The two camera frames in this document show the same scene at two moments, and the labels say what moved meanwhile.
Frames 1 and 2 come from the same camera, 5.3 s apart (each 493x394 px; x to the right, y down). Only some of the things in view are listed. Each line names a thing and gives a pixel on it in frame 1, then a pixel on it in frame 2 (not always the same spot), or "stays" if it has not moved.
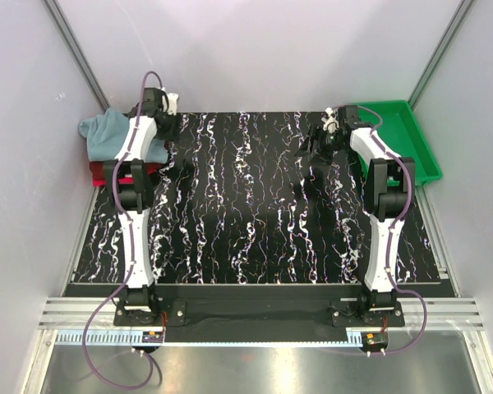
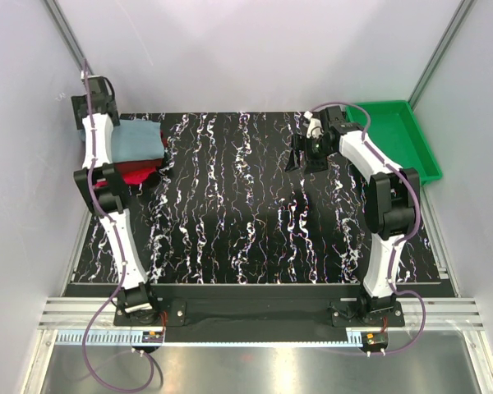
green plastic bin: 403,132 stays
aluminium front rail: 442,313 stays
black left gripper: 172,134 to 78,102
